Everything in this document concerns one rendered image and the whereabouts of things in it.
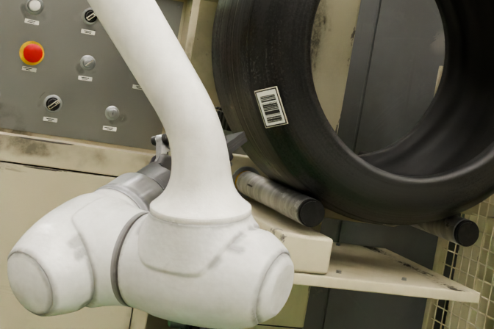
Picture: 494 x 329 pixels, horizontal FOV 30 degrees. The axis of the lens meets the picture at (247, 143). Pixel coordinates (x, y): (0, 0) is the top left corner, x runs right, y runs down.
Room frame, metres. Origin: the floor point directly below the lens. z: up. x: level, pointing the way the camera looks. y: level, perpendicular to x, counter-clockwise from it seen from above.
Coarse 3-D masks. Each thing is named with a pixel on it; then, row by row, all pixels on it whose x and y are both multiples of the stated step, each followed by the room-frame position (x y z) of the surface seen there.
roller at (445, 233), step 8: (456, 216) 1.55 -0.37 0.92; (416, 224) 1.64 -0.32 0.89; (424, 224) 1.61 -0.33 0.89; (432, 224) 1.58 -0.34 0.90; (440, 224) 1.56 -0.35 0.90; (448, 224) 1.53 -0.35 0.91; (456, 224) 1.52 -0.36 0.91; (464, 224) 1.51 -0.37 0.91; (472, 224) 1.51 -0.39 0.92; (432, 232) 1.59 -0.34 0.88; (440, 232) 1.55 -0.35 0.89; (448, 232) 1.53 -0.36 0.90; (456, 232) 1.51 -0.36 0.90; (464, 232) 1.51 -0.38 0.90; (472, 232) 1.51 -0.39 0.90; (448, 240) 1.55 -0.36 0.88; (456, 240) 1.51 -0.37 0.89; (464, 240) 1.51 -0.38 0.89; (472, 240) 1.51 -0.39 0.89
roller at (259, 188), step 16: (240, 176) 1.73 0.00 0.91; (256, 176) 1.67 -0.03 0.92; (256, 192) 1.62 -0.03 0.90; (272, 192) 1.55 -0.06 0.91; (288, 192) 1.50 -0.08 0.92; (272, 208) 1.55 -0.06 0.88; (288, 208) 1.46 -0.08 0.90; (304, 208) 1.42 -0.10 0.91; (320, 208) 1.43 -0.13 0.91; (304, 224) 1.42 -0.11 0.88
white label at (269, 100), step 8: (272, 88) 1.39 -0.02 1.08; (256, 96) 1.40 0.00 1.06; (264, 96) 1.40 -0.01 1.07; (272, 96) 1.39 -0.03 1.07; (264, 104) 1.40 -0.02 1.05; (272, 104) 1.40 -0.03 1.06; (280, 104) 1.39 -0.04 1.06; (264, 112) 1.41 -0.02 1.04; (272, 112) 1.40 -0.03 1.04; (280, 112) 1.39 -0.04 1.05; (264, 120) 1.41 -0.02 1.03; (272, 120) 1.40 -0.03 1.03; (280, 120) 1.40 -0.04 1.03
